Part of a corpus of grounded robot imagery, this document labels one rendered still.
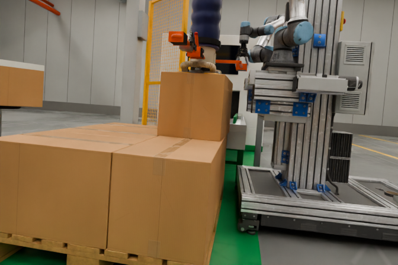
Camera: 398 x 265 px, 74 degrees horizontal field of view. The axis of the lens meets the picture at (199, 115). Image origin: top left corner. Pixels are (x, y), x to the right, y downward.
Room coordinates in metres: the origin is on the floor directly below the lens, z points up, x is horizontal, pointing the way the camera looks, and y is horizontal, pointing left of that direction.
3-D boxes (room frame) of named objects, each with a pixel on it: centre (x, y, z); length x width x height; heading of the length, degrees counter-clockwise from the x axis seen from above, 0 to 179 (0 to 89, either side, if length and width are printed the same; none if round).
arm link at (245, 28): (2.12, -0.32, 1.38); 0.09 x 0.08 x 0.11; 137
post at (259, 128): (2.74, -0.64, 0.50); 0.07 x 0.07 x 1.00; 81
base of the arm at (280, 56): (1.68, -0.50, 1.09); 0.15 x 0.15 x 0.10
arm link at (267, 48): (2.18, -0.55, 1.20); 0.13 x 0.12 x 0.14; 47
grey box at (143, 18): (3.13, 0.73, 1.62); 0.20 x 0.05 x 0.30; 171
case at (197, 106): (1.89, 0.00, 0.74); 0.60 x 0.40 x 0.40; 168
